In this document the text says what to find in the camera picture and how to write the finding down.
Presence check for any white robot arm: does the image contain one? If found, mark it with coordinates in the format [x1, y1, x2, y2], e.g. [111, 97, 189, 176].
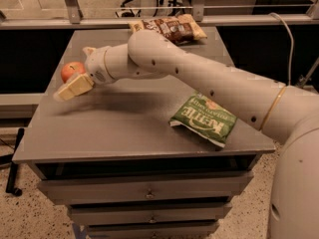
[54, 30, 319, 239]

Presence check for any top drawer knob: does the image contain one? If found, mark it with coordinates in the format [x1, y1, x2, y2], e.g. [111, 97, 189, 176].
[145, 189, 156, 199]

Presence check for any brown chip bag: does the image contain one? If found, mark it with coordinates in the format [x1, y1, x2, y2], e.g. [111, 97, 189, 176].
[129, 14, 207, 44]

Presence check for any black stand leg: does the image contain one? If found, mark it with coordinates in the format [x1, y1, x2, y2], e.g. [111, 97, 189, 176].
[5, 127, 24, 197]

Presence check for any red apple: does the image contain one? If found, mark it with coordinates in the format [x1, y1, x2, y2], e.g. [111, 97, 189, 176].
[60, 62, 86, 83]

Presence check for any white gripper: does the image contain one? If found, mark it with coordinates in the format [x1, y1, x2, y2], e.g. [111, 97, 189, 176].
[53, 46, 116, 102]

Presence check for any grey drawer cabinet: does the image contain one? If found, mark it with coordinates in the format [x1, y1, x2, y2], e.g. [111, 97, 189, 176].
[12, 26, 276, 239]

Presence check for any green Kettle chip bag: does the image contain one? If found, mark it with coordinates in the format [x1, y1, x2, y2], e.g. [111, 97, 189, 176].
[169, 92, 237, 148]

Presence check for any white cable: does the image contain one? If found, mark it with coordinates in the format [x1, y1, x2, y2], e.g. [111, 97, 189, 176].
[268, 12, 295, 87]

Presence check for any metal railing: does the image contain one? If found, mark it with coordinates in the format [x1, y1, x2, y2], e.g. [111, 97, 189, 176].
[0, 0, 319, 30]

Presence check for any drawer knob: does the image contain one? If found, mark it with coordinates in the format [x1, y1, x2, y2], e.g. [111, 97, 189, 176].
[149, 217, 157, 224]
[145, 189, 156, 199]

